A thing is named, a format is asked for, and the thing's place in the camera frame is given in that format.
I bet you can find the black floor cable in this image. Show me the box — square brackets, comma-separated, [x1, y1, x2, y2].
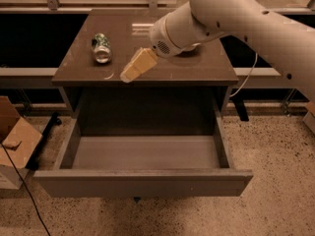
[0, 142, 52, 236]

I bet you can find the white bowl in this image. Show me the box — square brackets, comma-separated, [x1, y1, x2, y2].
[183, 43, 201, 52]

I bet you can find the cardboard box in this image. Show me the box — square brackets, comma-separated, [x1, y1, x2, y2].
[0, 96, 42, 190]

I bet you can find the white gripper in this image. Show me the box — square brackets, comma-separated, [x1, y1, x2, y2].
[120, 16, 181, 83]

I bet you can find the white hanging cable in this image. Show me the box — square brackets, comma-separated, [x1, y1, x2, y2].
[228, 52, 259, 98]

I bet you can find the open grey top drawer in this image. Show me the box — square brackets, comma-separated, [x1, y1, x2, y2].
[32, 95, 254, 199]

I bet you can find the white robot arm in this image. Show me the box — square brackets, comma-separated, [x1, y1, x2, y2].
[120, 0, 315, 101]

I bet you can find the dark grey cabinet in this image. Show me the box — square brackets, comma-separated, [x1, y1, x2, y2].
[52, 10, 237, 136]

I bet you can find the black table leg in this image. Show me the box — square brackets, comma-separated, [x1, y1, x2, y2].
[231, 94, 249, 122]

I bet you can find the green soda can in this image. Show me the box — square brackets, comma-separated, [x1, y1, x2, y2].
[92, 33, 112, 64]

